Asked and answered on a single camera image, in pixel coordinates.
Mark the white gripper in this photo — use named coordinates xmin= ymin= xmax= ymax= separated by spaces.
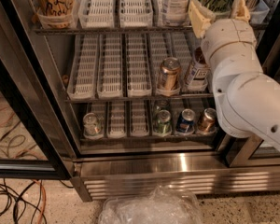
xmin=189 ymin=0 xmax=257 ymax=60

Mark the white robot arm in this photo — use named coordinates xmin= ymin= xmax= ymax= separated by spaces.
xmin=189 ymin=0 xmax=280 ymax=152

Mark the white label bottle top shelf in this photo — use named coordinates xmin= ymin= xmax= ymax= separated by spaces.
xmin=161 ymin=0 xmax=189 ymax=26

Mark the gold can middle shelf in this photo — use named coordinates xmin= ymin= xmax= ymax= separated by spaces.
xmin=157 ymin=57 xmax=181 ymax=91

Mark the green can bottom rear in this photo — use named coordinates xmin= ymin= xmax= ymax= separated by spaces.
xmin=153 ymin=100 xmax=170 ymax=114

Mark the copper can bottom shelf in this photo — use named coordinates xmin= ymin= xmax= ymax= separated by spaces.
xmin=197 ymin=108 xmax=217 ymax=134

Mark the stainless steel fridge cabinet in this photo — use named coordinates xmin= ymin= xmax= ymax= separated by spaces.
xmin=3 ymin=0 xmax=280 ymax=203

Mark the blue can bottom shelf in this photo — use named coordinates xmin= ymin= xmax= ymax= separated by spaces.
xmin=175 ymin=109 xmax=195 ymax=133

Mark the green can bottom front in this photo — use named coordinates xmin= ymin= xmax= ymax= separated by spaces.
xmin=153 ymin=109 xmax=171 ymax=136

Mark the orange LaCroix can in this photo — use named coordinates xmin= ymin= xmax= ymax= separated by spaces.
xmin=37 ymin=0 xmax=75 ymax=29

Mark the white can bottom shelf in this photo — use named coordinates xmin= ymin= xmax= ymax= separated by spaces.
xmin=83 ymin=112 xmax=103 ymax=139

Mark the open glass fridge door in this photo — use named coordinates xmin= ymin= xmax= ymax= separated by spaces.
xmin=0 ymin=0 xmax=79 ymax=179

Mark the clear plastic bag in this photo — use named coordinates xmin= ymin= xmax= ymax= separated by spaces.
xmin=98 ymin=186 xmax=203 ymax=224

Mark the top wire shelf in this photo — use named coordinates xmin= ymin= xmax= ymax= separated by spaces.
xmin=34 ymin=26 xmax=193 ymax=35

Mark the wire shelf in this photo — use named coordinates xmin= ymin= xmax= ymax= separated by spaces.
xmin=65 ymin=92 xmax=214 ymax=104
xmin=80 ymin=133 xmax=216 ymax=144
xmin=34 ymin=26 xmax=193 ymax=35

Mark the bottom wire shelf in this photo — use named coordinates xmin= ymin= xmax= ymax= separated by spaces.
xmin=80 ymin=133 xmax=216 ymax=144

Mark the middle wire shelf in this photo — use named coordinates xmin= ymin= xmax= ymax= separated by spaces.
xmin=65 ymin=92 xmax=214 ymax=104

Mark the orange floor cable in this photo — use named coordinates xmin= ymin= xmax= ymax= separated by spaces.
xmin=31 ymin=179 xmax=48 ymax=224

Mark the black floor cable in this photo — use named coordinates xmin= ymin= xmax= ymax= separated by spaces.
xmin=0 ymin=178 xmax=48 ymax=224

